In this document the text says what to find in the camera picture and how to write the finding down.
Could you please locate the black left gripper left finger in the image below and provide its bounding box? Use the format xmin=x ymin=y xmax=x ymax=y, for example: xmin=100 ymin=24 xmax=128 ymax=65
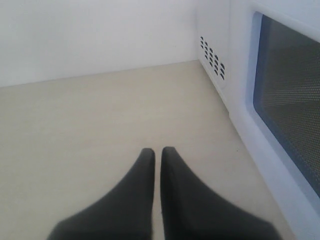
xmin=48 ymin=148 xmax=155 ymax=240

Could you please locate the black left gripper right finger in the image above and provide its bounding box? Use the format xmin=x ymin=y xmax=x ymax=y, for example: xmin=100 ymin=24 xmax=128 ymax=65
xmin=160 ymin=146 xmax=280 ymax=240

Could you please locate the white microwave door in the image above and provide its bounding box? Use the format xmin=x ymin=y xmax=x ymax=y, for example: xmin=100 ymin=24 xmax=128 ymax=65
xmin=227 ymin=0 xmax=320 ymax=240

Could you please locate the white Midea microwave oven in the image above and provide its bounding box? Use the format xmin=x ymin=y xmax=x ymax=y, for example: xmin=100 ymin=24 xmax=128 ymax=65
xmin=196 ymin=0 xmax=231 ymax=107

